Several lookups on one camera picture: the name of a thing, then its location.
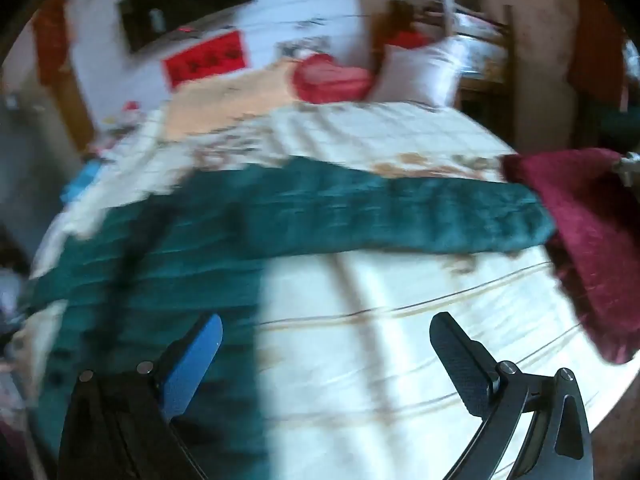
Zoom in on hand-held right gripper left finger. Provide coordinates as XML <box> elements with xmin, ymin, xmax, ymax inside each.
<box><xmin>59</xmin><ymin>313</ymin><xmax>224</xmax><ymax>480</ymax></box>

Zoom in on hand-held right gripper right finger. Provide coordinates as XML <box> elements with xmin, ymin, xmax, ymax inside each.
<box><xmin>429</xmin><ymin>311</ymin><xmax>595</xmax><ymax>480</ymax></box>

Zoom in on green puffer jacket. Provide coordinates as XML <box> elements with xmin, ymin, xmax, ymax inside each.
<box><xmin>30</xmin><ymin>156</ymin><xmax>557</xmax><ymax>480</ymax></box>

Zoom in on floral cream bedsheet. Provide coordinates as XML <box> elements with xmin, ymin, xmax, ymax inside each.
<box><xmin>30</xmin><ymin>100</ymin><xmax>631</xmax><ymax>480</ymax></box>

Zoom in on maroon cloth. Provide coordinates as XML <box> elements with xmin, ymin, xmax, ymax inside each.
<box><xmin>500</xmin><ymin>147</ymin><xmax>640</xmax><ymax>366</ymax></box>

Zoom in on blue cloth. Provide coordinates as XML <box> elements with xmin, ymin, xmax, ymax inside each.
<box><xmin>64</xmin><ymin>160</ymin><xmax>103</xmax><ymax>203</ymax></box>

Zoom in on peach fringed blanket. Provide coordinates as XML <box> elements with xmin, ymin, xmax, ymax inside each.
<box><xmin>162</xmin><ymin>60</ymin><xmax>311</xmax><ymax>143</ymax></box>

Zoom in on white pillow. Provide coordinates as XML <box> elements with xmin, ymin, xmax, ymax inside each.
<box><xmin>370</xmin><ymin>35</ymin><xmax>468</xmax><ymax>108</ymax></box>

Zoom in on red heart pillow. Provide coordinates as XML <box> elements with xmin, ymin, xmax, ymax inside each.
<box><xmin>291</xmin><ymin>53</ymin><xmax>373</xmax><ymax>106</ymax></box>

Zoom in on brown wooden door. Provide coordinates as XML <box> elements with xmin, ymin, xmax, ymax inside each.
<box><xmin>34</xmin><ymin>0</ymin><xmax>96</xmax><ymax>151</ymax></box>

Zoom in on red wall poster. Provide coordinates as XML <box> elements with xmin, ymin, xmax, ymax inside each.
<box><xmin>162</xmin><ymin>30</ymin><xmax>248</xmax><ymax>90</ymax></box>

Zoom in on grey wall picture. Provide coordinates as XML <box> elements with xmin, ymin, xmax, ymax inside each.
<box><xmin>276</xmin><ymin>35</ymin><xmax>333</xmax><ymax>61</ymax></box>

